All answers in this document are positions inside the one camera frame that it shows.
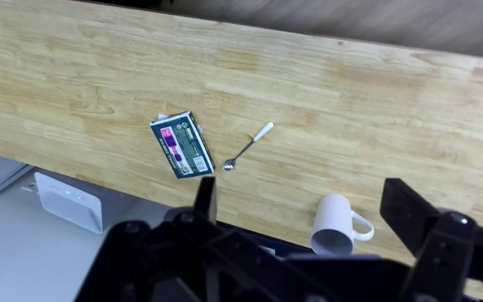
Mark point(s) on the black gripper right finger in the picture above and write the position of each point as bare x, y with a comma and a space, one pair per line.
406, 210

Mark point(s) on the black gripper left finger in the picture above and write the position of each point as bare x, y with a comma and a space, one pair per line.
206, 198

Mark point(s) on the white ceramic mug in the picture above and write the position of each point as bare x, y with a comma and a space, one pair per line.
333, 218

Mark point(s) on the green flat printed box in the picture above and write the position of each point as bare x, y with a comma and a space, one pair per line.
182, 144

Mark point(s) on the white rectangular plastic device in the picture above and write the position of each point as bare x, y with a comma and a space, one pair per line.
67, 201

